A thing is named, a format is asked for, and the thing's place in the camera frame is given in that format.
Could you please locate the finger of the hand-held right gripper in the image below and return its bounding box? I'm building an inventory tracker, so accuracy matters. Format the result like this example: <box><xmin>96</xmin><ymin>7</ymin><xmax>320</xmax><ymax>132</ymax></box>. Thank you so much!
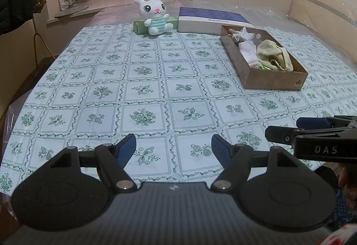
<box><xmin>265</xmin><ymin>126</ymin><xmax>300</xmax><ymax>148</ymax></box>
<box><xmin>296</xmin><ymin>115</ymin><xmax>357</xmax><ymax>129</ymax></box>

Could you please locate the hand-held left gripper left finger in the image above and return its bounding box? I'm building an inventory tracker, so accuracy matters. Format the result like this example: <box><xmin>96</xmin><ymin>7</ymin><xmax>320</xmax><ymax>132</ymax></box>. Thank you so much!
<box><xmin>50</xmin><ymin>134</ymin><xmax>137</xmax><ymax>192</ymax></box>

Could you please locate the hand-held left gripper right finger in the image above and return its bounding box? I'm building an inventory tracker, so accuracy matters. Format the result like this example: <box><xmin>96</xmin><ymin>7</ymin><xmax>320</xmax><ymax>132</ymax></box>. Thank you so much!
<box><xmin>211</xmin><ymin>134</ymin><xmax>299</xmax><ymax>192</ymax></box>

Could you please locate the brown cardboard box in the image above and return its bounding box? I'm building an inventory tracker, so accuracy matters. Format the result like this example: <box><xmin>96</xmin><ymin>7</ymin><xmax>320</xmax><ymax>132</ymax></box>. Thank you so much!
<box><xmin>220</xmin><ymin>25</ymin><xmax>309</xmax><ymax>91</ymax></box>

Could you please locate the yellow towel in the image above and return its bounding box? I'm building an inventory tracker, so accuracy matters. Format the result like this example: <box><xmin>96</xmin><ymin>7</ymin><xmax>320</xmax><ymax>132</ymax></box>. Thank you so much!
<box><xmin>256</xmin><ymin>39</ymin><xmax>294</xmax><ymax>72</ymax></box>

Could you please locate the person's right hand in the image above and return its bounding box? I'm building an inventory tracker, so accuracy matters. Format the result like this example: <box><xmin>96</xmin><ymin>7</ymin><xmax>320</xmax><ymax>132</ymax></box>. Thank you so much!
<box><xmin>339</xmin><ymin>164</ymin><xmax>357</xmax><ymax>206</ymax></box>

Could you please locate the blue textured cloth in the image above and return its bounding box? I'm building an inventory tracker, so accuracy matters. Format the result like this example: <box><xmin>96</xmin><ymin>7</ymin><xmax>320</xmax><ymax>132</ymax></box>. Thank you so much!
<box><xmin>333</xmin><ymin>189</ymin><xmax>352</xmax><ymax>223</ymax></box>

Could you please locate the green floral tablecloth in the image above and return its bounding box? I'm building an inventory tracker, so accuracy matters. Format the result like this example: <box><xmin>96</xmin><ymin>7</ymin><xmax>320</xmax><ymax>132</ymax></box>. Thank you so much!
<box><xmin>0</xmin><ymin>23</ymin><xmax>357</xmax><ymax>195</ymax></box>

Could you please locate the red and white patterned cloth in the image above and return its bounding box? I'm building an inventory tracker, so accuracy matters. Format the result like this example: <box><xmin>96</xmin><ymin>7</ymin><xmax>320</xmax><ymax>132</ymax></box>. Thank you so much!
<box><xmin>321</xmin><ymin>223</ymin><xmax>357</xmax><ymax>245</ymax></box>

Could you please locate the beige bed headboard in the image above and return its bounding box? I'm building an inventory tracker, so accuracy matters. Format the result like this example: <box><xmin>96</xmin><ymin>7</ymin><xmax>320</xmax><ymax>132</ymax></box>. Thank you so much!
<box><xmin>287</xmin><ymin>0</ymin><xmax>357</xmax><ymax>64</ymax></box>

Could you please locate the clear plastic sheet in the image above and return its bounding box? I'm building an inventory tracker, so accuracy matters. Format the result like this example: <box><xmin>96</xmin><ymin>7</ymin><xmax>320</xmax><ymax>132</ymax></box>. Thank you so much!
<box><xmin>84</xmin><ymin>0</ymin><xmax>357</xmax><ymax>67</ymax></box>

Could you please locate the green cardboard box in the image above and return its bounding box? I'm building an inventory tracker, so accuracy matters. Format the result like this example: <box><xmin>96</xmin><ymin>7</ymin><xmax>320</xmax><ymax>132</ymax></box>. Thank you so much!
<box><xmin>133</xmin><ymin>17</ymin><xmax>179</xmax><ymax>35</ymax></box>

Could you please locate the purple and white box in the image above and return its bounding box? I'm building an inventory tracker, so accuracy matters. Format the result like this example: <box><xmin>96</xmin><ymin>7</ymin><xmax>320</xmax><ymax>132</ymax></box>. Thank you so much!
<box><xmin>178</xmin><ymin>7</ymin><xmax>255</xmax><ymax>35</ymax></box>

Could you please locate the metal coat rack stand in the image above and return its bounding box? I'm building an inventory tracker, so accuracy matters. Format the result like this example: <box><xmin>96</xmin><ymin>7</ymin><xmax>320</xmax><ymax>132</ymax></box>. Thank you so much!
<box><xmin>32</xmin><ymin>18</ymin><xmax>58</xmax><ymax>78</ymax></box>

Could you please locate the white plush bunny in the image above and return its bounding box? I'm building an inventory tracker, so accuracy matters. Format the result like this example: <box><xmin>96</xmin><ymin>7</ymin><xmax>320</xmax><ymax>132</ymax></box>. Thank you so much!
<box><xmin>134</xmin><ymin>0</ymin><xmax>170</xmax><ymax>36</ymax></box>

